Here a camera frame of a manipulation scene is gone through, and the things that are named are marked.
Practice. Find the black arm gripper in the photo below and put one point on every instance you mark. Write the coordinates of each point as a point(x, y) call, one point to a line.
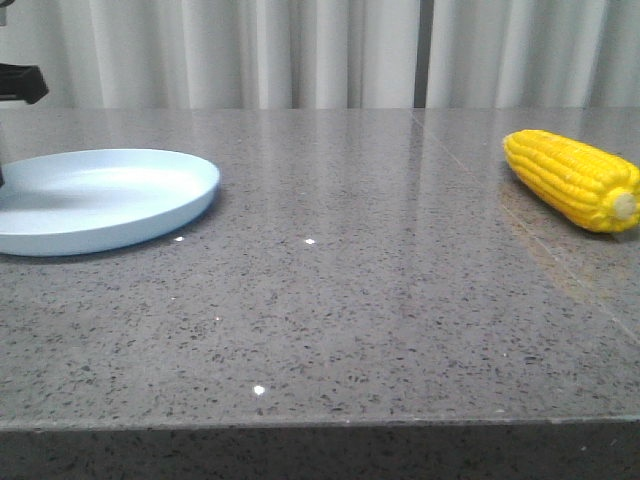
point(22, 83)

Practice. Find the light blue round plate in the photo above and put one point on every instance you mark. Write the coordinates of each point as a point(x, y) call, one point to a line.
point(96, 200)

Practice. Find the yellow toy corn cob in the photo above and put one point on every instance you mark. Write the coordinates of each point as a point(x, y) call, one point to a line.
point(594, 189)

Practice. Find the white pleated curtain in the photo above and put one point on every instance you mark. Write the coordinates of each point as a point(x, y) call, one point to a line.
point(328, 54)

